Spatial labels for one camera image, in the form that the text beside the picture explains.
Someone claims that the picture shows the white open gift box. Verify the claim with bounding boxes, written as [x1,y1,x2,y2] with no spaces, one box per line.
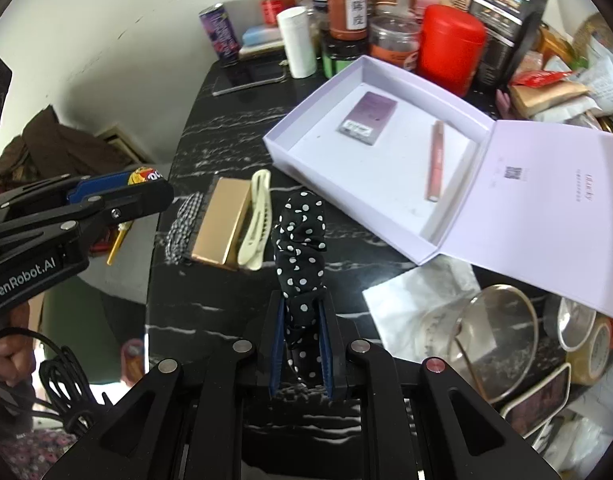
[264,56,613,318]

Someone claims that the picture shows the pink lip gloss tube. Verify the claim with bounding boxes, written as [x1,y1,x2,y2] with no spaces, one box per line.
[425,120,444,203]

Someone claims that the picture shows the white tissue roll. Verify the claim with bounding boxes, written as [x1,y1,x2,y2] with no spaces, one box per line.
[277,6,317,79]

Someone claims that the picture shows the gold cardboard box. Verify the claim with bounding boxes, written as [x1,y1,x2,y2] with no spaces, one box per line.
[190,177,251,269]

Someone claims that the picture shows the purple eyes cosmetic box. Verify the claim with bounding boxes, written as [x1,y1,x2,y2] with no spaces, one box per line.
[337,91,397,145]

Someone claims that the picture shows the black printed package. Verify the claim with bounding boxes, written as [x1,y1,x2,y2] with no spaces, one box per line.
[440,0,548,88]

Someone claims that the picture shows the glass pot lid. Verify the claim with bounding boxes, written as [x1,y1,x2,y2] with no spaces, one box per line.
[447,285,538,404]

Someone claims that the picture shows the purple drink can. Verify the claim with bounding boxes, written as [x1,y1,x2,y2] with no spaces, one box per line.
[199,3,240,66]

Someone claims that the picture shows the green labelled black jar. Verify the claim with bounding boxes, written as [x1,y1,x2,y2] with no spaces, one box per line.
[320,30,369,79]

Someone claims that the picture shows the black white checkered scrunchie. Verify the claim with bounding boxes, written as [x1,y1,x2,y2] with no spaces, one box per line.
[164,192,204,266]

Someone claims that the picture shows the clear jar orange label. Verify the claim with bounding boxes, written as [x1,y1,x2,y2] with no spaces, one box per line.
[369,14,420,72]

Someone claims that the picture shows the brown cloth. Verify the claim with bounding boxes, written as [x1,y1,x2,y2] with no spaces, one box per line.
[0,106,132,188]

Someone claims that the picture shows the tape roll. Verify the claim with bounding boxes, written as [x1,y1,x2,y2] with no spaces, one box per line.
[556,298,611,386]

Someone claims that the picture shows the red snack packet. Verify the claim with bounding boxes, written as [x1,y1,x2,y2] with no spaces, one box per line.
[510,70,573,89]

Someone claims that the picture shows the black cable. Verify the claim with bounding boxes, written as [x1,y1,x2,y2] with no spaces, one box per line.
[0,327,112,436]

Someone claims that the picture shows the smartphone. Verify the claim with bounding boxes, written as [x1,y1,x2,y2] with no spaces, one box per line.
[212,61,288,96]

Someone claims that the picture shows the cream plastic hair clip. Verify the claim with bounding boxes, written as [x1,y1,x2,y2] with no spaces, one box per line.
[237,169,273,271]

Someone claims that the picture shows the black polka dot scrunchie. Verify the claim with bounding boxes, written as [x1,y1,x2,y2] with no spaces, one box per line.
[272,191,327,388]

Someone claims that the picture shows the orange peel jar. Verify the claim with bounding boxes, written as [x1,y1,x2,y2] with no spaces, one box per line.
[328,0,368,41]

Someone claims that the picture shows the red cylindrical canister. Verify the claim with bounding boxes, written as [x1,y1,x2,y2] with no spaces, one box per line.
[417,4,486,98]

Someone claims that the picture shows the person's left hand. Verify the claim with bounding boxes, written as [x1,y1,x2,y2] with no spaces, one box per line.
[0,301,38,389]

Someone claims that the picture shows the blue white book stack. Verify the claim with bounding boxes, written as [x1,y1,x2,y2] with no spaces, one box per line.
[238,25,285,61]

